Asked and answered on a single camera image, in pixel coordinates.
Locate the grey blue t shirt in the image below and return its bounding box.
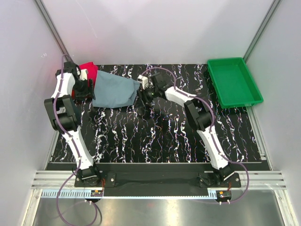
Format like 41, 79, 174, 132
92, 71, 140, 108

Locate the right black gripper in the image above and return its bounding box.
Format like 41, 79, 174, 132
134, 86, 158, 109

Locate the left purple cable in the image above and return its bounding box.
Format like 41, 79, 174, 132
53, 54, 102, 225

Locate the folded pink t shirt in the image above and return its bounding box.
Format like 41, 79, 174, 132
79, 62, 98, 86

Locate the green plastic tray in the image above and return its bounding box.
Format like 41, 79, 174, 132
207, 57, 263, 109

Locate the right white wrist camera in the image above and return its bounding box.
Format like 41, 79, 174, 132
137, 75, 151, 89

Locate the white slotted cable duct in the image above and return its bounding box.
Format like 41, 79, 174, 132
42, 188, 217, 200

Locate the aluminium frame rail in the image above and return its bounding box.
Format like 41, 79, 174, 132
32, 170, 286, 190

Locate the black mounting base plate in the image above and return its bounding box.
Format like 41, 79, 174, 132
74, 171, 241, 188

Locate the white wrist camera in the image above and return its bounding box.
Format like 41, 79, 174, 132
137, 75, 151, 89
79, 69, 88, 81

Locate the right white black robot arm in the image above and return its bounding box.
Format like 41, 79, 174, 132
137, 73, 234, 187

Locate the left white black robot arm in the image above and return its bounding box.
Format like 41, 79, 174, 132
44, 61, 102, 186

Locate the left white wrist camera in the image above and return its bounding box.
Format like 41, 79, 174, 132
79, 69, 88, 81

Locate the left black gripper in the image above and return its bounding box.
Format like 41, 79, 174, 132
72, 78, 95, 102

